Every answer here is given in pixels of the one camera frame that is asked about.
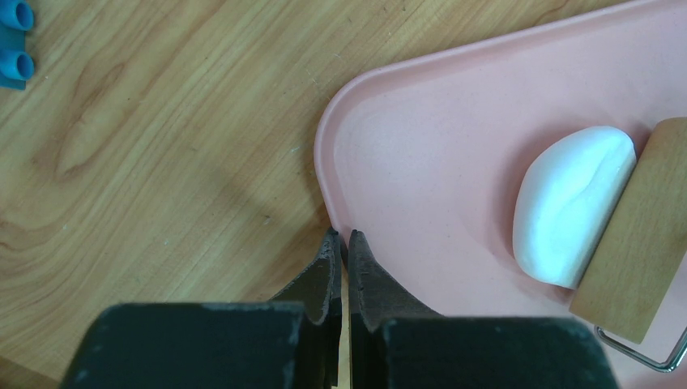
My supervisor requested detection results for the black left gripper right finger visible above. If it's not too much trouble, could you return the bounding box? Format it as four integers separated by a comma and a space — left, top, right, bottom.
348, 230, 617, 388

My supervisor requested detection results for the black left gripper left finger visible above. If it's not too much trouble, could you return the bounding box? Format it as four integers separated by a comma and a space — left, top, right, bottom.
62, 229, 342, 388

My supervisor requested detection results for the pink rectangular tray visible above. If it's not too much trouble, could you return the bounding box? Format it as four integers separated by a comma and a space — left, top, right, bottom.
314, 1, 686, 388

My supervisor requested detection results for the white dough ball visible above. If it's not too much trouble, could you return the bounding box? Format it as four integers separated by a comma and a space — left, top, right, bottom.
512, 126, 637, 289

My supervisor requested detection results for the wooden dough roller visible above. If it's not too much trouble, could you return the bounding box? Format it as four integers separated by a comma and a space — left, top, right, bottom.
569, 117, 686, 373

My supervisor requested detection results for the blue green white brick stack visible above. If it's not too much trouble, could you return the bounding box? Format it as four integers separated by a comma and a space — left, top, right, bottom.
1, 0, 35, 90

